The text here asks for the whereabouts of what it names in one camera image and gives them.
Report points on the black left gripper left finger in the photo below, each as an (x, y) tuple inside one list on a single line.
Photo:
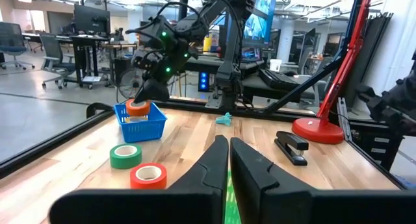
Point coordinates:
[(201, 185)]

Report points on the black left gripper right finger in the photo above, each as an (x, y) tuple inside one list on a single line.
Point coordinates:
[(260, 191)]

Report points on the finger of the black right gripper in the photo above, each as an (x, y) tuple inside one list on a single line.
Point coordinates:
[(152, 91)]

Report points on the orange tape roll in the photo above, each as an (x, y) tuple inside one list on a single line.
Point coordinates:
[(138, 109)]

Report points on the black stapler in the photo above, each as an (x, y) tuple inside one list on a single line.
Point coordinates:
[(291, 147)]

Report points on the red tape roll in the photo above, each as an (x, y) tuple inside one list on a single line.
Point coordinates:
[(148, 182)]

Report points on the teal staple remover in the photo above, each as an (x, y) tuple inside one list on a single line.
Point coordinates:
[(224, 119)]

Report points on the green tape roll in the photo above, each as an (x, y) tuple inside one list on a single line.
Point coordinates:
[(125, 159)]

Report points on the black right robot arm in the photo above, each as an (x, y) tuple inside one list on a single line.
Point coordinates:
[(232, 55)]

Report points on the round floor fan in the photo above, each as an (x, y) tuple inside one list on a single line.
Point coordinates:
[(130, 82)]

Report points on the green plastic basket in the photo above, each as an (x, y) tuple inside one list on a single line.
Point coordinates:
[(231, 201)]

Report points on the blue plastic basket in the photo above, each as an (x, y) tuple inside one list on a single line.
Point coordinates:
[(143, 130)]

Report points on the black side table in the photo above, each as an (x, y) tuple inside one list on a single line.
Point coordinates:
[(208, 63)]

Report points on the computer tower with blue lights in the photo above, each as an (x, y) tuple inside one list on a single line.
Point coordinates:
[(203, 81)]

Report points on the wooden desk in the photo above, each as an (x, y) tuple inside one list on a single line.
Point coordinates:
[(117, 46)]

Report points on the yellow bottle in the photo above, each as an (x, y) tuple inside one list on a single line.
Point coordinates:
[(208, 42)]

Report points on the black table clamp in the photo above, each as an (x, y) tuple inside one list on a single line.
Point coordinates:
[(97, 107)]

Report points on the black standing desk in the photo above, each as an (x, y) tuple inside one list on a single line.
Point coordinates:
[(86, 39)]

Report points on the black computer monitor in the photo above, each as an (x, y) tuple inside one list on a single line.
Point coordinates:
[(91, 19)]

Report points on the red lamp stand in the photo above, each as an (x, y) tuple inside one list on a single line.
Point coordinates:
[(318, 130)]

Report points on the laptop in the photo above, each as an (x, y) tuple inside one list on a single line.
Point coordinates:
[(252, 55)]

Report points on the grey office chair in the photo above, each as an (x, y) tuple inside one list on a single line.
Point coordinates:
[(53, 60)]

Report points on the black diagonal pole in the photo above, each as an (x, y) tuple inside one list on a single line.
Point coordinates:
[(302, 87)]

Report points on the white cup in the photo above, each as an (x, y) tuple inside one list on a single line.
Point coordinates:
[(275, 65)]

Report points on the black keyboard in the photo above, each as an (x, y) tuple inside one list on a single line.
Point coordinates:
[(276, 79)]

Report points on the black drawer cabinet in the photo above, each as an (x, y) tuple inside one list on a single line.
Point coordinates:
[(377, 146)]

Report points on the blue office chair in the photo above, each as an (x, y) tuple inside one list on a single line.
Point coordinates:
[(11, 42)]

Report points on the stack of black panels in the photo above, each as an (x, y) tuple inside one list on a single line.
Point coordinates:
[(367, 55)]

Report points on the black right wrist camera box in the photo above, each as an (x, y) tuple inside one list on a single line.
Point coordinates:
[(152, 30)]

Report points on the black vertical post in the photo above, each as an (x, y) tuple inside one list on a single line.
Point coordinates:
[(183, 4)]

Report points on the large wall screen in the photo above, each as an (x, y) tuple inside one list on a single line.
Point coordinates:
[(260, 19)]

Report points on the black device on frame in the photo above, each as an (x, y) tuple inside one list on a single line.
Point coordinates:
[(390, 104)]

